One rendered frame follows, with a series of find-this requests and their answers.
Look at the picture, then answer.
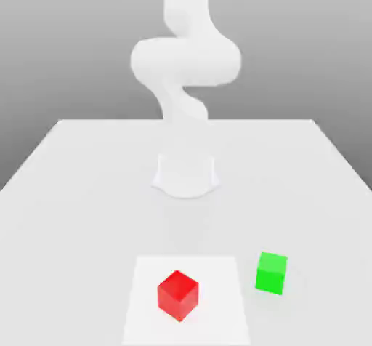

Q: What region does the small green cube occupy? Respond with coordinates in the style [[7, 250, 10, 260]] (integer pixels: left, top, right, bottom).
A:
[[254, 251, 288, 296]]

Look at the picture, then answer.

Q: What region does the small red cube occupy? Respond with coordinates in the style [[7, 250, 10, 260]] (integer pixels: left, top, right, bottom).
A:
[[157, 270, 200, 323]]

